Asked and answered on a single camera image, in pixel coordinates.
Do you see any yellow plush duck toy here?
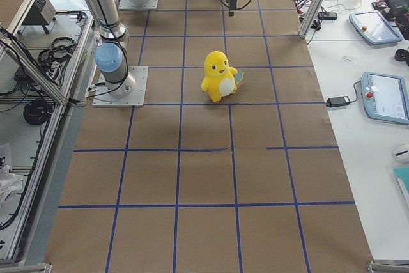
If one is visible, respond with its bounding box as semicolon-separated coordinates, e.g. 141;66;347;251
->
201;51;244;103

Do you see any blue teach pendant far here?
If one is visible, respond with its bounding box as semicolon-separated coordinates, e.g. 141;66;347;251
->
349;11;403;45

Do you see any blue teach pendant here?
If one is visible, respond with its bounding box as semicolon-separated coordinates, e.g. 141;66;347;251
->
349;11;403;45
361;72;408;125

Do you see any black power adapter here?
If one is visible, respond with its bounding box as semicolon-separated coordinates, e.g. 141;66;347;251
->
325;96;351;108

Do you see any blue teach pendant near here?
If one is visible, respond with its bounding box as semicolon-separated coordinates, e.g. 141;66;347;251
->
361;72;408;125

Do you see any crumpled white cloth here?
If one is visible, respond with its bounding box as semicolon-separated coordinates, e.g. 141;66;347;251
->
0;143;24;213

